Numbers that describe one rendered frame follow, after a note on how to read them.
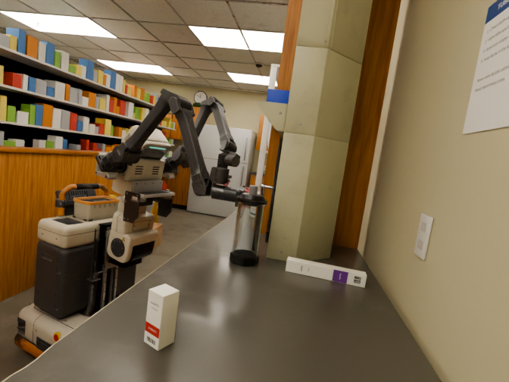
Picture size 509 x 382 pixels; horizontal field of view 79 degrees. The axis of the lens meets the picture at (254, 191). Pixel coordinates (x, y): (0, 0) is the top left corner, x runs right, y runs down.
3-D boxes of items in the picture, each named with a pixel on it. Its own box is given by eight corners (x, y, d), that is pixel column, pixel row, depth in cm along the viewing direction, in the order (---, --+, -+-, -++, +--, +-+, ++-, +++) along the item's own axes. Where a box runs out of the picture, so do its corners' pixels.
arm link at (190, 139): (183, 106, 139) (166, 100, 130) (192, 101, 137) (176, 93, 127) (207, 198, 132) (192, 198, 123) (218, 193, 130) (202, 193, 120)
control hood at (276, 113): (288, 139, 143) (291, 117, 142) (283, 132, 112) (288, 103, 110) (263, 135, 145) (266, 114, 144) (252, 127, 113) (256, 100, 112)
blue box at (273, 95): (288, 116, 141) (291, 95, 140) (288, 112, 131) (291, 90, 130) (267, 113, 142) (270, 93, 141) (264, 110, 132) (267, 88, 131)
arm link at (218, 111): (217, 110, 193) (205, 100, 185) (224, 104, 191) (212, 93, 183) (232, 158, 167) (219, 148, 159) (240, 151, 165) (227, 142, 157)
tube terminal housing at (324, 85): (326, 245, 145) (354, 77, 137) (333, 270, 113) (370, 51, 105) (273, 237, 149) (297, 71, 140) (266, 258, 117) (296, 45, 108)
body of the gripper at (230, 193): (246, 186, 126) (229, 183, 127) (241, 191, 117) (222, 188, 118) (244, 201, 128) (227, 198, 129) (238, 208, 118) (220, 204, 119)
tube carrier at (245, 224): (263, 258, 112) (272, 199, 110) (251, 266, 102) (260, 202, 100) (237, 251, 116) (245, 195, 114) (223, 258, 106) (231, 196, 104)
